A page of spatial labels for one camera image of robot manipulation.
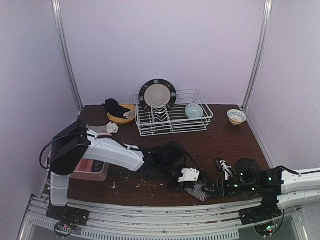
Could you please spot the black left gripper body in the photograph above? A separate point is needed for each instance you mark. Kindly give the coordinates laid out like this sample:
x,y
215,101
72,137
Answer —
x,y
175,184

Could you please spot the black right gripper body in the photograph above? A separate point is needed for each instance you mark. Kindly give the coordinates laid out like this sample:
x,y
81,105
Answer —
x,y
220,187

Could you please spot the grey white striped underwear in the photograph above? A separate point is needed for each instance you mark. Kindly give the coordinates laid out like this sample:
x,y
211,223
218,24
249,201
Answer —
x,y
197,192

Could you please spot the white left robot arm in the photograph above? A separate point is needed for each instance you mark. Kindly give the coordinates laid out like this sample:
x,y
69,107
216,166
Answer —
x,y
103,148

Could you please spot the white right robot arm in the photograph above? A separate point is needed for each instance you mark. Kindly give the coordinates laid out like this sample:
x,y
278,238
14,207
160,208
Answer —
x,y
300,187

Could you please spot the striped rolled underwear in box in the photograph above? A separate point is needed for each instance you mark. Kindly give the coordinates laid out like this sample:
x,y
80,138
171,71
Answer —
x,y
97,166

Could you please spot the light blue bowl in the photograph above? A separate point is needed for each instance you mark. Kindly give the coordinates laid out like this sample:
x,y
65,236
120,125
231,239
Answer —
x,y
193,111

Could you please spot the white beige striped sock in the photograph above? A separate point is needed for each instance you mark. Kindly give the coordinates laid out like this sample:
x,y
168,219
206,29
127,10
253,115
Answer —
x,y
130,114

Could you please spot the patterned ceramic bowl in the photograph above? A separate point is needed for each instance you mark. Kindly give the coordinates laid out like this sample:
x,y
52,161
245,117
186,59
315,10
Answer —
x,y
236,117

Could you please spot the black rimmed beige plate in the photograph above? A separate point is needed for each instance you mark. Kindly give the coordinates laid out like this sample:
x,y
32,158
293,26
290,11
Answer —
x,y
157,92

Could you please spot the yellow plate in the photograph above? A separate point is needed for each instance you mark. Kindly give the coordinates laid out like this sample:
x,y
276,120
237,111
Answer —
x,y
121,121

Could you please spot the black sock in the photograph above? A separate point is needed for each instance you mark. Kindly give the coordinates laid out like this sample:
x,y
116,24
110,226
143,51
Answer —
x,y
112,106

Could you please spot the pink plastic organizer box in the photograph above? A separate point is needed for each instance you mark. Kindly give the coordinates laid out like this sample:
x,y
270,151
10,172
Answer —
x,y
90,171

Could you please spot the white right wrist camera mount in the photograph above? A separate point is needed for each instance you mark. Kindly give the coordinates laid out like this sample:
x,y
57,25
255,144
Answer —
x,y
222,166

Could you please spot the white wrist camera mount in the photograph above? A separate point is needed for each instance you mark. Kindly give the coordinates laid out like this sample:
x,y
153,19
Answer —
x,y
189,175
222,166

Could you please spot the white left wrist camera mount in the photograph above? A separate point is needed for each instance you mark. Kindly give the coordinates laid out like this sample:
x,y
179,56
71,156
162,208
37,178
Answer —
x,y
189,175

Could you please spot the aluminium front rail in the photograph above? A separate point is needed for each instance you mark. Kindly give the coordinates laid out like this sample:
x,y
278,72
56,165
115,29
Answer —
x,y
116,222

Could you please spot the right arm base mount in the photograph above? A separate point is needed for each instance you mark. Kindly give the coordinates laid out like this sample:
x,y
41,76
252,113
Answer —
x,y
266,220

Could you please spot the white wire dish rack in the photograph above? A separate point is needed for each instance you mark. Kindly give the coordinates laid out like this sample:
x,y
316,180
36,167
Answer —
x,y
161,120

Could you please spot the right aluminium frame post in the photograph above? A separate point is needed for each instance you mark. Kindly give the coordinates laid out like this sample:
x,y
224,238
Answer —
x,y
262,40

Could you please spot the aluminium frame post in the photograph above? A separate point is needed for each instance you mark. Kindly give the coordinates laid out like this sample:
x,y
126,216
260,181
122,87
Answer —
x,y
58,19
262,40

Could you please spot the left aluminium frame post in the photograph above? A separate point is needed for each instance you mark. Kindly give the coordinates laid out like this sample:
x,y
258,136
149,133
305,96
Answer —
x,y
58,19

